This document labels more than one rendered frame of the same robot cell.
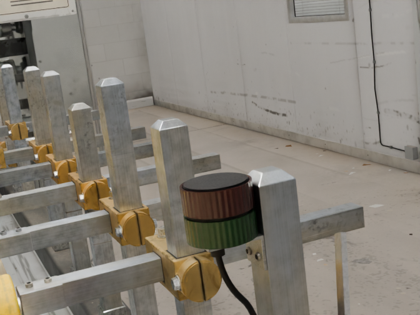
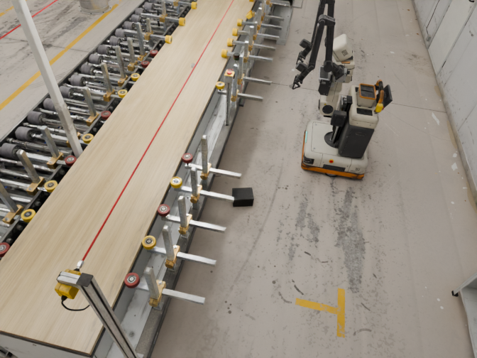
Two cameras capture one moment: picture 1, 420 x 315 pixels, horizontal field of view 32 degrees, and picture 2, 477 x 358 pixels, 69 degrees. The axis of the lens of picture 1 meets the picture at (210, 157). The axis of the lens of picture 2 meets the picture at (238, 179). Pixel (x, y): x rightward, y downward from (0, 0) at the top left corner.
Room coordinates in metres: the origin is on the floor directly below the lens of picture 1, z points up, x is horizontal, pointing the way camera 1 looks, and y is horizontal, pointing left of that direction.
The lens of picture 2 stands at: (-1.98, -1.58, 2.74)
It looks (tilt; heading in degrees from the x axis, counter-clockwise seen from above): 48 degrees down; 29
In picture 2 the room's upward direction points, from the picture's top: 5 degrees clockwise
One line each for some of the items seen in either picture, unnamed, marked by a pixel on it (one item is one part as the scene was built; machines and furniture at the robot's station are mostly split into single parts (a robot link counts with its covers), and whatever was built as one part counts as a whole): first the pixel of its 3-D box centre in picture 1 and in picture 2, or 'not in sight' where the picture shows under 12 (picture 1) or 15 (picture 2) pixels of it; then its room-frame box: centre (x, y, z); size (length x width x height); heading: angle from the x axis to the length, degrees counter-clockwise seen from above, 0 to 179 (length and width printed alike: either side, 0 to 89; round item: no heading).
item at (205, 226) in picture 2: not in sight; (193, 224); (-0.98, -0.70, 0.81); 0.43 x 0.03 x 0.04; 111
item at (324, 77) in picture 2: not in sight; (326, 77); (0.94, -0.79, 0.99); 0.28 x 0.16 x 0.22; 22
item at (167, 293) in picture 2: not in sight; (167, 293); (-1.45, -0.88, 0.83); 0.43 x 0.03 x 0.04; 111
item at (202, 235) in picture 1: (220, 224); not in sight; (0.58, 0.00, 1.08); 0.06 x 0.06 x 0.02
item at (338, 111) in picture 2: not in sight; (331, 111); (0.93, -0.93, 0.68); 0.28 x 0.27 x 0.25; 22
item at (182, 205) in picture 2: not in sight; (183, 221); (-1.04, -0.67, 0.88); 0.04 x 0.04 x 0.48; 21
